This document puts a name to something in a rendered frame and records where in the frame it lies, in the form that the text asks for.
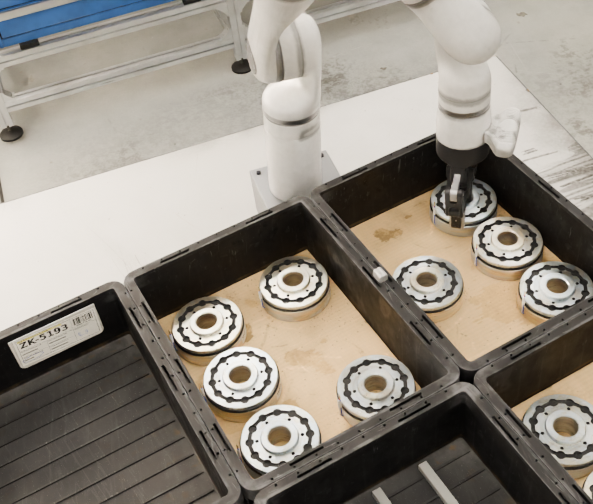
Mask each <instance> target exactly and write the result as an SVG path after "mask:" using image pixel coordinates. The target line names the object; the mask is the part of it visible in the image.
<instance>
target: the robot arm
mask: <svg viewBox="0 0 593 504"><path fill-rule="evenodd" d="M401 1H402V2H403V3H404V4H405V5H406V6H407V7H408V8H410V9H411V10H412V11H413V12H414V13H415V14H416V15H417V16H418V17H419V18H420V20H421V21H422V22H423V23H424V25H425V26H426V28H427V29H428V30H429V31H430V33H431V34H432V35H433V39H434V46H435V53H436V59H437V65H438V73H439V80H438V108H437V114H436V152H437V155H438V156H439V158H440V159H441V160H443V161H444V162H445V163H447V164H448V165H447V168H446V177H447V187H446V189H445V190H444V195H445V214H446V216H449V226H450V227H451V228H454V229H464V226H465V211H466V202H471V199H472V185H473V182H472V181H473V180H474V179H475V175H476V171H477V164H478V163H480V162H482V161H483V160H484V159H485V158H486V157H487V155H488V154H489V150H490V148H491V149H492V151H493V153H494V154H495V155H496V156H498V157H502V158H507V157H510V156H511V155H512V154H513V152H514V150H515V146H516V142H517V138H518V134H519V129H520V123H521V112H520V110H519V109H517V108H515V107H508V108H506V109H504V110H502V111H501V112H499V113H498V114H496V115H491V107H490V101H491V72H490V69H489V66H488V64H487V61H488V60H489V59H490V58H491V57H493V55H494V54H495V53H496V52H497V50H498V48H499V45H500V42H501V29H500V26H499V23H498V21H497V19H496V18H495V16H494V15H493V13H492V12H491V10H490V8H489V7H488V5H487V4H486V2H485V1H484V0H401ZM313 2H314V0H254V2H253V8H252V13H251V18H250V23H249V28H248V35H247V43H246V47H247V59H248V62H249V66H250V68H251V71H252V73H253V74H254V76H255V77H256V78H257V79H258V80H259V81H261V82H264V83H270V84H269V85H268V86H267V87H266V88H265V90H264V92H263V95H262V110H263V121H264V132H265V144H266V155H267V167H268V180H269V188H270V191H271V193H272V194H273V195H274V196H275V197H276V198H278V199H280V200H282V201H287V200H289V199H291V198H293V197H296V196H306V197H308V198H310V193H311V191H312V190H313V189H314V188H316V187H317V186H320V185H322V171H321V168H322V167H321V124H320V99H321V70H322V52H323V50H322V43H321V34H320V31H319V28H318V26H317V23H316V22H315V20H314V19H313V18H312V17H311V16H310V15H309V14H306V13H303V12H304V11H305V10H306V9H307V8H308V7H309V6H310V5H311V4H312V3H313ZM451 183H452V187H451Z"/></svg>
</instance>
